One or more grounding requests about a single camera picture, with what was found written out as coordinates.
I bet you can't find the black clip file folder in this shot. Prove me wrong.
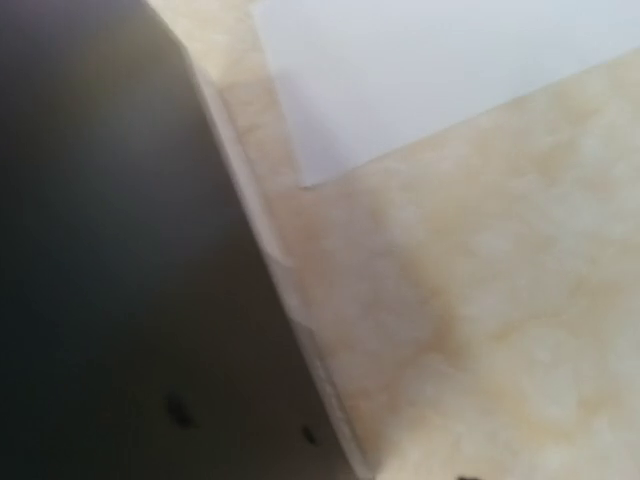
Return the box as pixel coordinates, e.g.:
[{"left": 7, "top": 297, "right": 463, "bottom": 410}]
[{"left": 1, "top": 1, "right": 355, "bottom": 479}]

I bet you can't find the blank white paper sheet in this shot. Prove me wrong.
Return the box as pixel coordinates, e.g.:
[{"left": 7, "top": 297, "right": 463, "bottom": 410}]
[{"left": 252, "top": 1, "right": 639, "bottom": 187}]

